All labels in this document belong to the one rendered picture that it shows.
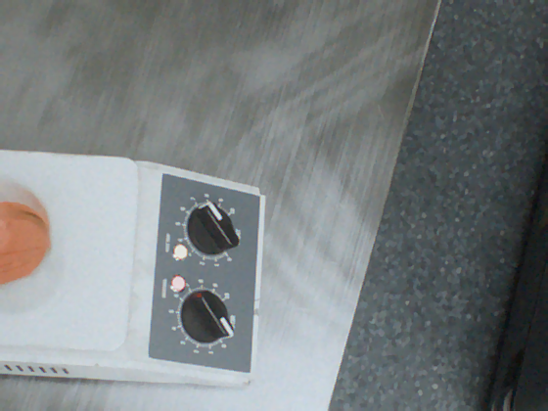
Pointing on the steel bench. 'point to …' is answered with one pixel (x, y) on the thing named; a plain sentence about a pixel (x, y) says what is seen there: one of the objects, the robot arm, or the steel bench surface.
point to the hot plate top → (81, 251)
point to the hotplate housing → (68, 367)
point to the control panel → (204, 275)
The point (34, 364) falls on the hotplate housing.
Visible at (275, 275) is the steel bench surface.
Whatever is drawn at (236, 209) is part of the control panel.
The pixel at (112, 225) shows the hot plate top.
